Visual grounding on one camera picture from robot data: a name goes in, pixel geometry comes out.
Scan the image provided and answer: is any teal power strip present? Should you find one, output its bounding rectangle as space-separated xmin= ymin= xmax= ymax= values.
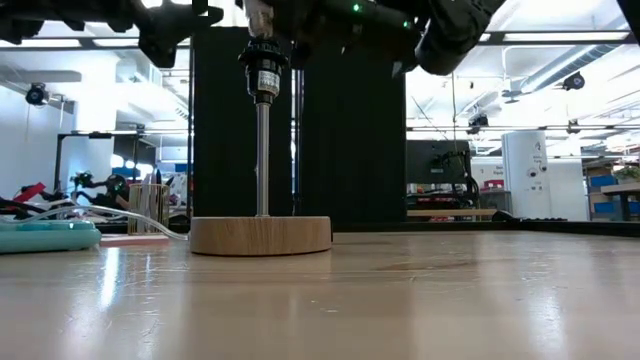
xmin=0 ymin=219 xmax=103 ymax=255

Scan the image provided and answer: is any white lamp cable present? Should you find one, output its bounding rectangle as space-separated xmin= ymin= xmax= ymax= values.
xmin=0 ymin=203 xmax=190 ymax=242

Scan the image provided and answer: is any black upright panel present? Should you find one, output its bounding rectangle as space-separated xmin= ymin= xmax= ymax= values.
xmin=299 ymin=27 xmax=407 ymax=224
xmin=192 ymin=27 xmax=294 ymax=224

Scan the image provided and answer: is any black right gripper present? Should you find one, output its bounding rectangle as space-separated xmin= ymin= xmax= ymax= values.
xmin=273 ymin=0 xmax=432 ymax=77

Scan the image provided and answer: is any black monitor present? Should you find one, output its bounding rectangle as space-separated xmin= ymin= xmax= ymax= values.
xmin=405 ymin=139 xmax=473 ymax=187

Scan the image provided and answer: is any blue storage bin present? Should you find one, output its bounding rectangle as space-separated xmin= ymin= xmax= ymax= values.
xmin=591 ymin=200 xmax=622 ymax=216
xmin=590 ymin=174 xmax=620 ymax=190

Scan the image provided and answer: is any white cylindrical unit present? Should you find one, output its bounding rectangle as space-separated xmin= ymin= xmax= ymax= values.
xmin=501 ymin=130 xmax=552 ymax=221

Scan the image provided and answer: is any black ceiling camera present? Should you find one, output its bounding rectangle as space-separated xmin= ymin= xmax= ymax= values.
xmin=24 ymin=81 xmax=51 ymax=108
xmin=466 ymin=113 xmax=491 ymax=136
xmin=561 ymin=70 xmax=587 ymax=93

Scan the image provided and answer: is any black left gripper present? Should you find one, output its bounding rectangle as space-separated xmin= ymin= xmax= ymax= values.
xmin=0 ymin=0 xmax=225 ymax=70

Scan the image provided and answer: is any striped glass cup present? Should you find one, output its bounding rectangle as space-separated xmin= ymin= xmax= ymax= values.
xmin=127 ymin=182 xmax=172 ymax=237

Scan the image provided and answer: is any pink sticky note pad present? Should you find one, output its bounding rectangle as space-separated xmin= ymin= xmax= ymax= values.
xmin=99 ymin=233 xmax=171 ymax=248

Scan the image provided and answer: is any grey ceiling duct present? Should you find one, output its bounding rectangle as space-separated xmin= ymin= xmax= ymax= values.
xmin=518 ymin=42 xmax=629 ymax=95

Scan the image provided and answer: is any thin hanging cord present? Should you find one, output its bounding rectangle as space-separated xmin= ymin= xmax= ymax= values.
xmin=450 ymin=71 xmax=458 ymax=147

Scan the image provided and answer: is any wooden side table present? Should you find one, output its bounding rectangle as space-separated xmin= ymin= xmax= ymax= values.
xmin=599 ymin=181 xmax=640 ymax=222

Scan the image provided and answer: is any black aluminium table frame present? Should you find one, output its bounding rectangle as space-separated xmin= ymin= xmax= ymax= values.
xmin=94 ymin=218 xmax=640 ymax=238

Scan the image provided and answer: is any white cabinet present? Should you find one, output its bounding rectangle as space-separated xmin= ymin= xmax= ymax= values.
xmin=547 ymin=158 xmax=591 ymax=223

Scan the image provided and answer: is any green plant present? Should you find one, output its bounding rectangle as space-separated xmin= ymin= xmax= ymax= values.
xmin=613 ymin=165 xmax=640 ymax=183

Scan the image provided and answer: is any wooden shelf board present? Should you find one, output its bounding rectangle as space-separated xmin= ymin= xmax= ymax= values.
xmin=406 ymin=208 xmax=499 ymax=219

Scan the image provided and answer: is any black stand frame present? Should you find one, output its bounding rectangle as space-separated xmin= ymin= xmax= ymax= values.
xmin=53 ymin=129 xmax=192 ymax=202

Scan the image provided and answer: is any lamp with round wooden base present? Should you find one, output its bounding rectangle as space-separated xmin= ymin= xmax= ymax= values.
xmin=189 ymin=37 xmax=334 ymax=258

